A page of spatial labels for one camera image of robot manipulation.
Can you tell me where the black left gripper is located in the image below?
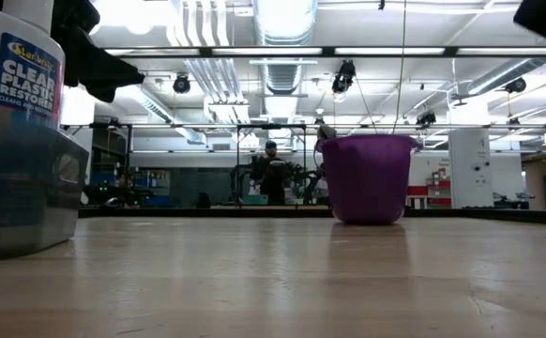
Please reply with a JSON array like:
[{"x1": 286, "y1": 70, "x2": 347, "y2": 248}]
[{"x1": 50, "y1": 0, "x2": 145, "y2": 104}]

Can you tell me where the white plastic restorer bottle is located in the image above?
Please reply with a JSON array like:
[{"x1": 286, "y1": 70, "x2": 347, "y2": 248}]
[{"x1": 0, "y1": 0, "x2": 67, "y2": 138}]

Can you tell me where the clear grey plastic bin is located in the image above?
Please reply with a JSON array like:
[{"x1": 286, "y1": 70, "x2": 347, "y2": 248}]
[{"x1": 0, "y1": 119, "x2": 90, "y2": 261}]

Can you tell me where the purple plastic bucket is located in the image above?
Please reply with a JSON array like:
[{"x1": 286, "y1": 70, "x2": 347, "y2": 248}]
[{"x1": 317, "y1": 133, "x2": 422, "y2": 226}]

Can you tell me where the black ceiling spotlight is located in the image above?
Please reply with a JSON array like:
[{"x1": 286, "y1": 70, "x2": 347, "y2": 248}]
[
  {"x1": 416, "y1": 111, "x2": 438, "y2": 129},
  {"x1": 505, "y1": 77, "x2": 528, "y2": 95},
  {"x1": 173, "y1": 73, "x2": 191, "y2": 95},
  {"x1": 331, "y1": 59, "x2": 357, "y2": 95}
]

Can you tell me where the person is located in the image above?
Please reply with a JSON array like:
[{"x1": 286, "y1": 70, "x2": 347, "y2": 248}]
[
  {"x1": 252, "y1": 139, "x2": 294, "y2": 206},
  {"x1": 112, "y1": 172, "x2": 134, "y2": 204}
]

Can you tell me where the red and white shelf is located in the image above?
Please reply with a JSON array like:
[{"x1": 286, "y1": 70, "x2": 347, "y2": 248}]
[{"x1": 406, "y1": 167, "x2": 453, "y2": 208}]

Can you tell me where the black aluminium rig frame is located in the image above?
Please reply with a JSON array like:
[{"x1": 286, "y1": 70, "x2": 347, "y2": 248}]
[{"x1": 101, "y1": 45, "x2": 546, "y2": 227}]

